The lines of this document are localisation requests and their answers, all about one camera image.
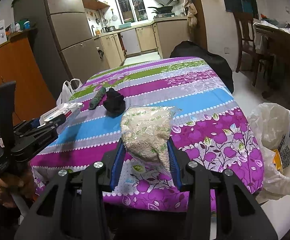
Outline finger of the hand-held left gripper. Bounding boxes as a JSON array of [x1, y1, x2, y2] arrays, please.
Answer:
[[48, 123, 60, 140], [13, 114, 67, 140]]

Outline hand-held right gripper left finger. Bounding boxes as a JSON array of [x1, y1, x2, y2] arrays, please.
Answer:
[[15, 139, 125, 240]]

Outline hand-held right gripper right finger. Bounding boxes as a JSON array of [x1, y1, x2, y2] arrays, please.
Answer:
[[167, 141, 278, 240]]

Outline white cardboard box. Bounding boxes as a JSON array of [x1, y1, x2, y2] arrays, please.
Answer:
[[39, 102, 83, 125]]

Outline clear bag of white grains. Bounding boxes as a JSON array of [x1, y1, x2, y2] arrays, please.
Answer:
[[120, 106, 183, 175]]

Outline white plastic trash bag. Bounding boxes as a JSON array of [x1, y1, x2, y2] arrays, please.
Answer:
[[247, 102, 290, 204]]

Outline person's left hand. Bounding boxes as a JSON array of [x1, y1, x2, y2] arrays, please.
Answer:
[[0, 171, 36, 208]]

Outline dark green cucumber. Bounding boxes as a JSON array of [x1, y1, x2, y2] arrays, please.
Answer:
[[89, 87, 107, 110]]

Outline orange wooden cabinet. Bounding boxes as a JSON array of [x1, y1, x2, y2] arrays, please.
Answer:
[[0, 29, 58, 160]]

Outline purple floral tablecloth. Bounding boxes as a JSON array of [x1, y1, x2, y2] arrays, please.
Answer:
[[30, 56, 264, 213]]

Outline black crumpled object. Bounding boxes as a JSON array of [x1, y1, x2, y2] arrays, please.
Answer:
[[103, 88, 125, 118]]

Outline silver refrigerator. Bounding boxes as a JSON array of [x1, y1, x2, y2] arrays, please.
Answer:
[[13, 0, 103, 90]]

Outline black fabric bag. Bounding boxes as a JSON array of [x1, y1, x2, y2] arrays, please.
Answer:
[[170, 41, 234, 93]]

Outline beige kitchen base cabinets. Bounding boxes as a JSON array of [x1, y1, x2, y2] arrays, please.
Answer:
[[92, 16, 189, 68]]

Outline kitchen window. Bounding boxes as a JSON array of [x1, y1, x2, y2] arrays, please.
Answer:
[[112, 0, 146, 23]]

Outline wooden chair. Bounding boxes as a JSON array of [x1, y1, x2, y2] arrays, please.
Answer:
[[233, 11, 273, 88]]

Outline hanging beige plastic bags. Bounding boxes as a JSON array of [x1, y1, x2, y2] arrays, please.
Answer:
[[182, 0, 198, 28]]

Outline black wok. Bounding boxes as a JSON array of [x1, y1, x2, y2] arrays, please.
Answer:
[[149, 4, 173, 14]]

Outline wooden dining table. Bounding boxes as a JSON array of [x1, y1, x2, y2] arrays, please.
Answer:
[[253, 21, 290, 98]]

